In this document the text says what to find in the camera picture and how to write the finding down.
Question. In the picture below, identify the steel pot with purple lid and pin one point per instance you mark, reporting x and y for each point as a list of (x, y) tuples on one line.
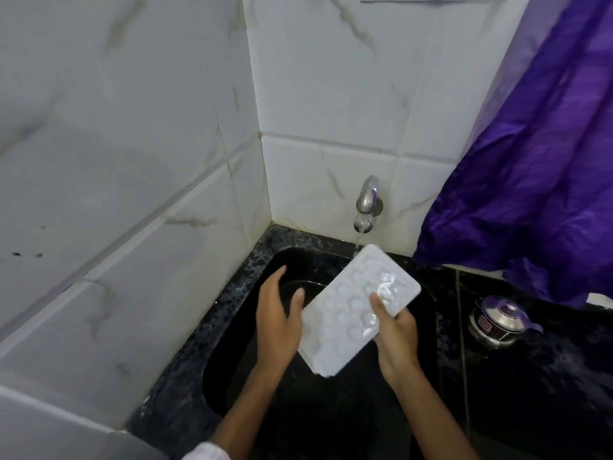
[(503, 323)]

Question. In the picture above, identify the person's right forearm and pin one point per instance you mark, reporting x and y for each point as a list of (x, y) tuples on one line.
[(431, 421)]

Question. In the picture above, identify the purple curtain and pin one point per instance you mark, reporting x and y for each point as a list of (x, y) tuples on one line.
[(536, 186)]

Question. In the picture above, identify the person's left hand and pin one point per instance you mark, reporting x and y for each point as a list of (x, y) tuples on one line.
[(278, 330)]

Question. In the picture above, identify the steel tap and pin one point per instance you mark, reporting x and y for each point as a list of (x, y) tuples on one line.
[(368, 198)]

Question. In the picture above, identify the white ice tray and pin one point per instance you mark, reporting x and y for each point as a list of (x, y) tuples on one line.
[(345, 316)]

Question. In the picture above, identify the person's right hand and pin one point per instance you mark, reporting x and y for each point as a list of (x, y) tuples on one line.
[(397, 342)]

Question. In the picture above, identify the person's left forearm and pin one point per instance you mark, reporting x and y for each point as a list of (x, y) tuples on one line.
[(244, 416)]

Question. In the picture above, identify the black sink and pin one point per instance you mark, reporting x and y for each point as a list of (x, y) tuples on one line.
[(335, 416)]

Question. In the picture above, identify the white shirt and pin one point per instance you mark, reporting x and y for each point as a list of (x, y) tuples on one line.
[(206, 452)]

